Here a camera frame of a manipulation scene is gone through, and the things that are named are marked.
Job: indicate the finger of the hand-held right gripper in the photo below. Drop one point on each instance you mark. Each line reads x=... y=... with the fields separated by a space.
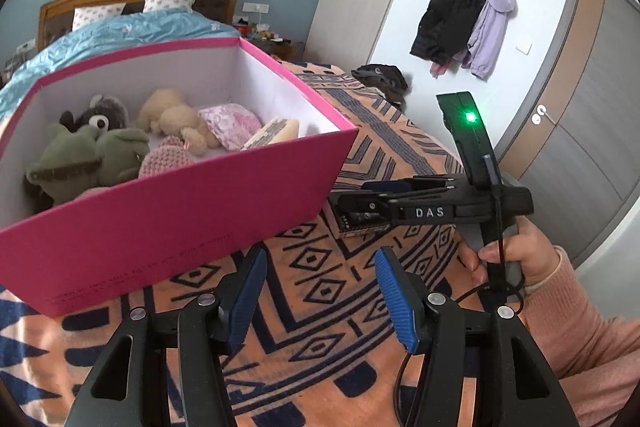
x=357 y=212
x=400 y=184

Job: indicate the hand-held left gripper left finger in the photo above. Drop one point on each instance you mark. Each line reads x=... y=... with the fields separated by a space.
x=247 y=292

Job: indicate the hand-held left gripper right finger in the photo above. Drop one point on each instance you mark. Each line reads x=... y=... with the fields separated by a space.
x=397 y=302

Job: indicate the pink cardboard box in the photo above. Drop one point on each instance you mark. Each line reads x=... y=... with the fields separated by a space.
x=175 y=217

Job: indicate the green frog plush toy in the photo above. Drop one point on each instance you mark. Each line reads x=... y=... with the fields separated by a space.
x=75 y=152

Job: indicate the person's right forearm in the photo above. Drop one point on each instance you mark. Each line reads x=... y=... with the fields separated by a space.
x=590 y=332

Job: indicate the person's right hand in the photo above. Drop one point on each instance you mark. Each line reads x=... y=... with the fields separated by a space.
x=537 y=254

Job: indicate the orange patterned blanket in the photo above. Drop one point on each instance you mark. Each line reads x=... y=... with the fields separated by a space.
x=320 y=287

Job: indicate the dark cloth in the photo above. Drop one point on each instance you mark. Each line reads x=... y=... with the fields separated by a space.
x=380 y=79

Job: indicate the pink cloth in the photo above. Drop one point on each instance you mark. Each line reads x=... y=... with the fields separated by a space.
x=441 y=68

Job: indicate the grey panelled door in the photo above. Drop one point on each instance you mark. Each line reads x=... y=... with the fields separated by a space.
x=590 y=107

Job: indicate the pink floral plush toy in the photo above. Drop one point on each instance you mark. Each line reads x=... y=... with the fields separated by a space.
x=227 y=124

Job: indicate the pink knitted plush toy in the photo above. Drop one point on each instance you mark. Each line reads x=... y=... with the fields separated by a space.
x=165 y=157

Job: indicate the black jacket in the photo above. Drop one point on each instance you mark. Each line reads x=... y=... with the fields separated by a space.
x=445 y=22

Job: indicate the purple jacket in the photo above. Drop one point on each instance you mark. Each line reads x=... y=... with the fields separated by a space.
x=490 y=32

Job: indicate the cluttered nightstand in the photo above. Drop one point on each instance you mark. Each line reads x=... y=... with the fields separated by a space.
x=265 y=39

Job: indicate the beige teddy bear plush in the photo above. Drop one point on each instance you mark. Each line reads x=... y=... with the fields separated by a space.
x=167 y=109

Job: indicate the brown raccoon plush toy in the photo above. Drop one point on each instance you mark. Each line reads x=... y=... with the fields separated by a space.
x=107 y=109

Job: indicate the blue floral duvet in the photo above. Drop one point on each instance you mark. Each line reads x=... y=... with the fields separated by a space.
x=100 y=38

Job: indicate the white light switch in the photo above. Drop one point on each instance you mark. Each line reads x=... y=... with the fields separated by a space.
x=523 y=48

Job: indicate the white wall socket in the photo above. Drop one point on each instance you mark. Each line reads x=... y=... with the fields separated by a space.
x=256 y=8

